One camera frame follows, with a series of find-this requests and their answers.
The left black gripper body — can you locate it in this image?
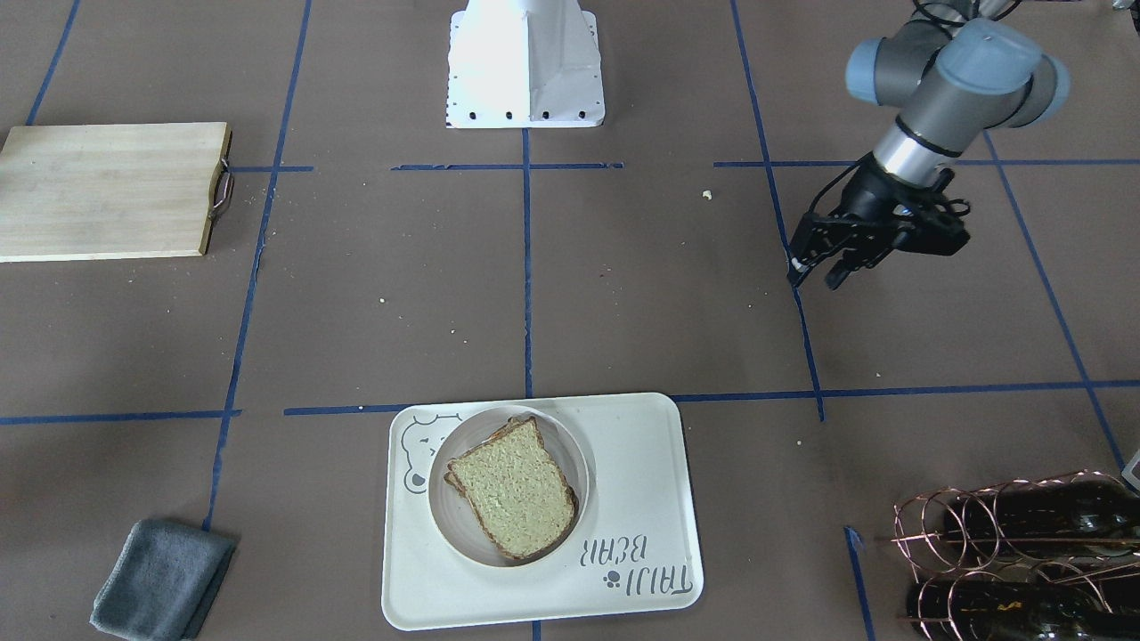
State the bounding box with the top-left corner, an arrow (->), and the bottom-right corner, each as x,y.
832,153 -> 936,244

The white round plate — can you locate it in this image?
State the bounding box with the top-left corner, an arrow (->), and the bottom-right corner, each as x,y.
428,405 -> 591,567

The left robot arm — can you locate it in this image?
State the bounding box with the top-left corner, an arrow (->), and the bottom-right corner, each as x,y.
787,1 -> 1072,289

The cream bear tray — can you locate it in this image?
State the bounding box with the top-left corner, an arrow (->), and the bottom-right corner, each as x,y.
381,393 -> 705,630

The middle dark wine bottle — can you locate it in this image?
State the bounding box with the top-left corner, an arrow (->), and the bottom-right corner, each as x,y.
943,477 -> 1139,560

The front green wine bottle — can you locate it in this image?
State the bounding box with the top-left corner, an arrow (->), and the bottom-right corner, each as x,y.
905,579 -> 1139,640

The wooden cutting board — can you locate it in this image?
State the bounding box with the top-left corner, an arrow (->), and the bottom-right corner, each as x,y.
1,122 -> 233,263

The grey folded cloth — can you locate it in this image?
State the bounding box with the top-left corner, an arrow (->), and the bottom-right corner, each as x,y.
89,519 -> 236,640

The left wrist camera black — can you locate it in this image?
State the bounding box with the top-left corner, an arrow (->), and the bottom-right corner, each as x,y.
891,193 -> 972,255

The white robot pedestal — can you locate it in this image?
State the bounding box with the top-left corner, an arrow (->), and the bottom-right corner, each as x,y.
445,1 -> 606,129

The copper wire bottle rack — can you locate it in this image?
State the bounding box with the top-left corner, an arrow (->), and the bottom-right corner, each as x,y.
889,470 -> 1139,640

